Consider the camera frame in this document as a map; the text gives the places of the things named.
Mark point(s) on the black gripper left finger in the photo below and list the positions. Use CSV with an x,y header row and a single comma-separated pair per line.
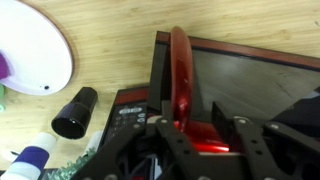
x,y
196,151

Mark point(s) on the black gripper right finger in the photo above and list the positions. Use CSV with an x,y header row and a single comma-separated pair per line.
x,y
272,150

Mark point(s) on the black red microwave body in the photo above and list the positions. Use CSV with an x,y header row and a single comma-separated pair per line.
x,y
131,144

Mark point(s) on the black plastic cup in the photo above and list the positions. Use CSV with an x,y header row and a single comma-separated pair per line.
x,y
73,119

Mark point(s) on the white blue striped cup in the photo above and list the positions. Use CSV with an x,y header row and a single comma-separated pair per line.
x,y
32,160

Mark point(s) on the lavender round plate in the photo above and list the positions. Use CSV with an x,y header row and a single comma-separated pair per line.
x,y
38,56

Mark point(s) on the green bowl on table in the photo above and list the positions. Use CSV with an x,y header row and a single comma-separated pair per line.
x,y
2,92

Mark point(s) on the purple eggplant toy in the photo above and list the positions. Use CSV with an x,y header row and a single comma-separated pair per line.
x,y
4,67

